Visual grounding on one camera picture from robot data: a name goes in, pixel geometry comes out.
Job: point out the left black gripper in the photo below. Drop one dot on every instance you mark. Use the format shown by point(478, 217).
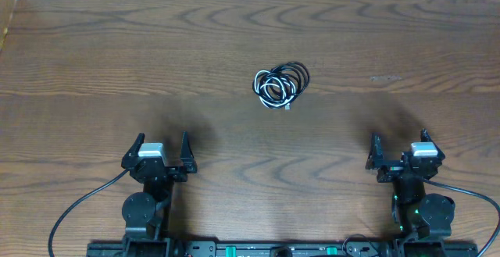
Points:
point(189, 165)

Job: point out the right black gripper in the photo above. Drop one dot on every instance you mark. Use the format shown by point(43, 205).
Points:
point(376, 159)

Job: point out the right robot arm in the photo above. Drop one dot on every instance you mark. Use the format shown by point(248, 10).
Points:
point(424, 219)

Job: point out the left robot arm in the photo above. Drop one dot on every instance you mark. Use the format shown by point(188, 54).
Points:
point(146, 213)

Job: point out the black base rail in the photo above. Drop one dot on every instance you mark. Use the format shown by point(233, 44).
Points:
point(357, 248)

